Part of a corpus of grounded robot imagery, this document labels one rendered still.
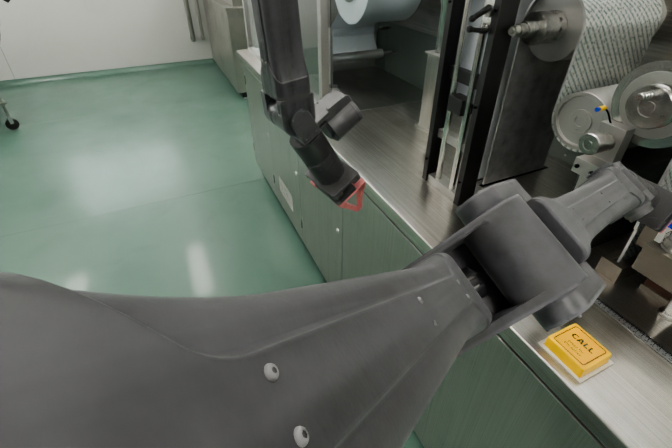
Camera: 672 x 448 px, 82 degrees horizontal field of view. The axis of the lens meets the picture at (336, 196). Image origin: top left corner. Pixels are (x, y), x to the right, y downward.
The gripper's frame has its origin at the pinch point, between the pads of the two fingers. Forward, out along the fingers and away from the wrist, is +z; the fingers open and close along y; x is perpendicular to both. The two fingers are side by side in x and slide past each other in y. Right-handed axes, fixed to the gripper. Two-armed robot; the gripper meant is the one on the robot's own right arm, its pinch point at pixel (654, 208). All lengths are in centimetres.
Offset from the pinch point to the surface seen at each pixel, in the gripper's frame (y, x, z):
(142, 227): -192, -146, -42
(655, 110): -5.4, 13.6, -12.4
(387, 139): -76, -20, -1
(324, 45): -103, -2, -26
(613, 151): -8.3, 5.4, -9.1
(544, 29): -28.6, 20.0, -19.8
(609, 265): -0.8, -13.6, 4.0
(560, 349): 8.5, -27.1, -17.1
